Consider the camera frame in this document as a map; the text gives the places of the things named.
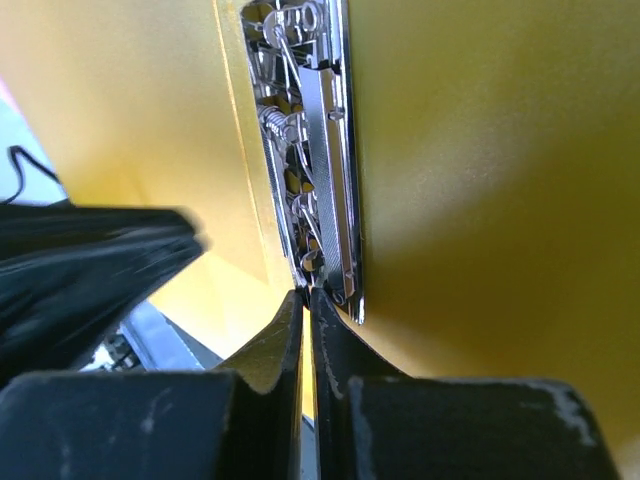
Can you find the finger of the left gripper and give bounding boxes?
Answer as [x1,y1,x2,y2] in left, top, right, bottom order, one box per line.
[1,205,204,384]

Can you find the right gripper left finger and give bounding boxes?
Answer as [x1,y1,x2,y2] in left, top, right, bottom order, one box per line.
[216,290,304,479]

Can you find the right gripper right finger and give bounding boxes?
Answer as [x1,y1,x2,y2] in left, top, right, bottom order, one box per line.
[309,288,407,479]

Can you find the yellow plastic folder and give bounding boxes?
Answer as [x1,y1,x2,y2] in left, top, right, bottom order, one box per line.
[1,1,639,460]

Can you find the metal folder clip mechanism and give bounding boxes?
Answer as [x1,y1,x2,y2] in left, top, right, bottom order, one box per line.
[240,1,365,324]

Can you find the aluminium front rail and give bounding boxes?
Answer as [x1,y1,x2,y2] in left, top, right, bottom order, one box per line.
[79,299,224,374]

